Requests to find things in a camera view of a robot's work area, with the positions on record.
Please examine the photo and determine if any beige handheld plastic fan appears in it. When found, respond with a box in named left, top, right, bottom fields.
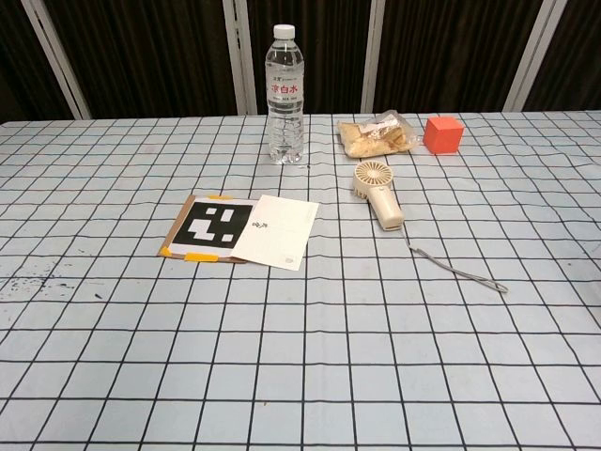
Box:
left=352, top=160, right=406, bottom=232

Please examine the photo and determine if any white paper card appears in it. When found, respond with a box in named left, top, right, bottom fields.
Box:
left=231, top=194, right=320, bottom=272

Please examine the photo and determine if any cardboard with black marker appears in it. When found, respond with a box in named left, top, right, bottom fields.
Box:
left=156, top=194, right=260, bottom=265

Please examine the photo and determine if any grid-patterned light blue tablecloth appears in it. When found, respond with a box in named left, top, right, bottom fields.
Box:
left=0, top=109, right=601, bottom=451

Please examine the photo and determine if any bagged snack in clear wrapper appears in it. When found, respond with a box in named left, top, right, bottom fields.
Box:
left=336, top=109, right=421, bottom=159

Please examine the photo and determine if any clear plastic water bottle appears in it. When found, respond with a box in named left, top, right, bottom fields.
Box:
left=264, top=23, right=306, bottom=165

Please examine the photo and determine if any orange cube block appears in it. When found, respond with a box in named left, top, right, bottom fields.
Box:
left=422, top=116, right=463, bottom=156

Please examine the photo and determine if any grey fan wrist strap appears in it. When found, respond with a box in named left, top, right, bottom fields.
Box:
left=400, top=228, right=510, bottom=295

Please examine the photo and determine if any white partition frame post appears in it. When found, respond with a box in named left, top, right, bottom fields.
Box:
left=360, top=0, right=387, bottom=115
left=222, top=0, right=260, bottom=116
left=20, top=0, right=92, bottom=120
left=500, top=0, right=560, bottom=113

